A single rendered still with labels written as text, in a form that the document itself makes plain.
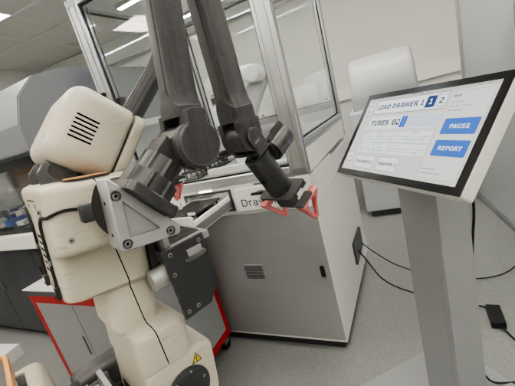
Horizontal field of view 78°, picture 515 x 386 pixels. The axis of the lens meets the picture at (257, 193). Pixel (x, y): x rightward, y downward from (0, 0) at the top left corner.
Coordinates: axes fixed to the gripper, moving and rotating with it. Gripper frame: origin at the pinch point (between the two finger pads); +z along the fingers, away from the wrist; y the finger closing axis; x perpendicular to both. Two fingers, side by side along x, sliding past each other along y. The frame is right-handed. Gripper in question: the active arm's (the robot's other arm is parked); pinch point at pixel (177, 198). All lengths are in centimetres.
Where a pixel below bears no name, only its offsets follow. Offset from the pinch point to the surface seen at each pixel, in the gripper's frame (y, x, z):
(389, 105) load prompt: -28, 84, -22
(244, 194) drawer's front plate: -24.2, 17.2, 7.0
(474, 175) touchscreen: 3, 108, -6
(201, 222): 0.8, 12.3, 10.6
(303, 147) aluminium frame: -33, 48, -11
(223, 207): -17.0, 9.0, 10.9
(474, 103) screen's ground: -8, 108, -21
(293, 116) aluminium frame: -31, 47, -24
